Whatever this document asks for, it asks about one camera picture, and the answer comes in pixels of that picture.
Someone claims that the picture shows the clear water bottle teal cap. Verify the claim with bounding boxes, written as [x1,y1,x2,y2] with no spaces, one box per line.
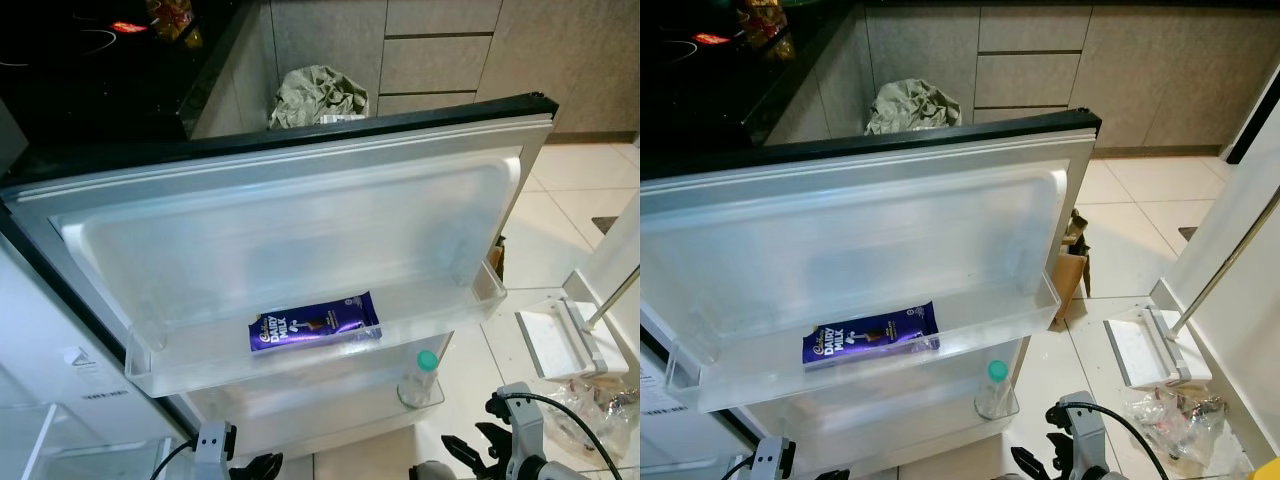
[398,348,446,409]
[975,358,1019,421]

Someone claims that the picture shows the purple chocolate bar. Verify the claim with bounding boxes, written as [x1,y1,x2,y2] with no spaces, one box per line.
[248,291,383,353]
[802,300,941,368]

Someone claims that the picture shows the yellow red snack bag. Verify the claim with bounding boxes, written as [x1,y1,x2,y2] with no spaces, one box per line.
[145,0,201,46]
[737,0,796,61]

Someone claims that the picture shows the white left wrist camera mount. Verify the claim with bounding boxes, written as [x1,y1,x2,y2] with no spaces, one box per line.
[195,420,236,466]
[750,437,796,480]

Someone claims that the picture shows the white dustpan steel handle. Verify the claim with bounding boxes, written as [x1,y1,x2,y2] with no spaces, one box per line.
[1103,190,1280,391]
[515,262,641,381]

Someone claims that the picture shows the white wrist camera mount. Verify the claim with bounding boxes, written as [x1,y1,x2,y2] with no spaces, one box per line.
[750,437,796,480]
[1058,392,1106,480]
[195,420,236,466]
[495,383,546,471]

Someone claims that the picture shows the silver fridge door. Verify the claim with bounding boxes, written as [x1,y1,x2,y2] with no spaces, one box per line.
[0,93,561,461]
[640,108,1101,471]

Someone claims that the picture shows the clear plastic rubbish bag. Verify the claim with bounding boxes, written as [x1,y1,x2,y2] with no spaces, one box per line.
[1120,385,1251,471]
[545,378,641,461]

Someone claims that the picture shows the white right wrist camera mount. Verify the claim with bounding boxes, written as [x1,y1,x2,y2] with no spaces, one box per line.
[495,383,546,471]
[1058,392,1106,480]

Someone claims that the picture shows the beige kitchen cabinet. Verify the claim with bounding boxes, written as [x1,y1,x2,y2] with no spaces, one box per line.
[770,0,1280,161]
[190,0,641,141]

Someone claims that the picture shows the black induction hob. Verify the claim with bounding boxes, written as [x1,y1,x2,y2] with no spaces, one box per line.
[0,0,151,81]
[640,0,741,91]

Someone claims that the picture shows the crumpled grey paper bag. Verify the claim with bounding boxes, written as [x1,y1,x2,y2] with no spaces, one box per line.
[865,78,963,136]
[268,65,371,131]

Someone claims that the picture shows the silver two-door fridge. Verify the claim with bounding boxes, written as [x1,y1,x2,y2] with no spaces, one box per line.
[640,108,1101,480]
[0,93,561,480]

